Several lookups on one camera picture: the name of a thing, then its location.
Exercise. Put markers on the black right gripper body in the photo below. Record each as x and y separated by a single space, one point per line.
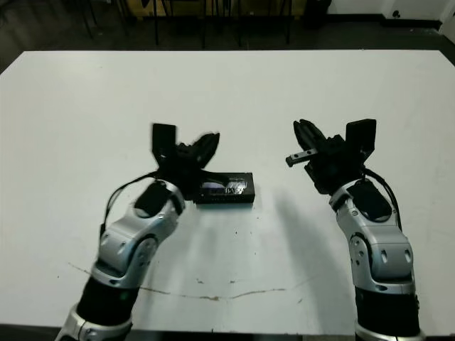
337 167

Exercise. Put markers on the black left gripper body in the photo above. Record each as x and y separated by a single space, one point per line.
181 170

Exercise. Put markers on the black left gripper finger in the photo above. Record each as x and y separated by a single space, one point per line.
203 145
212 151

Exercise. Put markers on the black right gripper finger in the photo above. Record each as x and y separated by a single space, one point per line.
305 138
316 138

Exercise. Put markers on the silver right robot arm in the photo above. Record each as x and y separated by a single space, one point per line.
384 255

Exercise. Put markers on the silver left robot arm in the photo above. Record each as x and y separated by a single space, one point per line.
124 241

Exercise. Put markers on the black metal furniture leg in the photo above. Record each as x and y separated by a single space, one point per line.
156 21

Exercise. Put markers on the small black round object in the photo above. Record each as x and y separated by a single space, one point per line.
395 14

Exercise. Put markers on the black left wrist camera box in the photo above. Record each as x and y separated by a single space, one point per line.
164 138

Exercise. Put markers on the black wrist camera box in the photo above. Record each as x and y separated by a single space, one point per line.
164 138
362 136

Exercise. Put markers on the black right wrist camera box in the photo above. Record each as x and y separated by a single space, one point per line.
362 136

